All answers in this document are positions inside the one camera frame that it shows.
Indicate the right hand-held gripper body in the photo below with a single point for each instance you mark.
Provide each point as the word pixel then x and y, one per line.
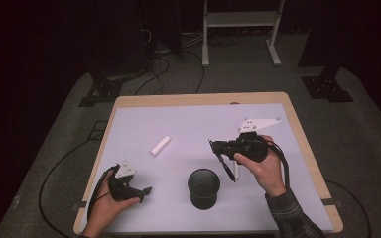
pixel 249 147

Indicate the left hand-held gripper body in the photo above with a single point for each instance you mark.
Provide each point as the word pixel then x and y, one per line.
pixel 122 190

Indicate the black pen holder cup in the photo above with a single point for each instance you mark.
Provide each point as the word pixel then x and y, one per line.
pixel 203 190

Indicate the person's left hand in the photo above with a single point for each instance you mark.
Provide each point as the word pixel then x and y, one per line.
pixel 107 211

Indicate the person's right hand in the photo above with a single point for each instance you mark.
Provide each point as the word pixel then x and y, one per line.
pixel 268 175

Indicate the white table mat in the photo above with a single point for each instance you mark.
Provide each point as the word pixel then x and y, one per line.
pixel 195 132

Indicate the wooden table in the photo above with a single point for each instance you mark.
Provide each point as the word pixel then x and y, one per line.
pixel 195 98

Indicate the black stand base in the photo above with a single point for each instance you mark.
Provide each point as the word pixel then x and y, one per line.
pixel 325 87
pixel 104 89

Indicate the white metal stand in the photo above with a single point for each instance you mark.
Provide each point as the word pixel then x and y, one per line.
pixel 241 19

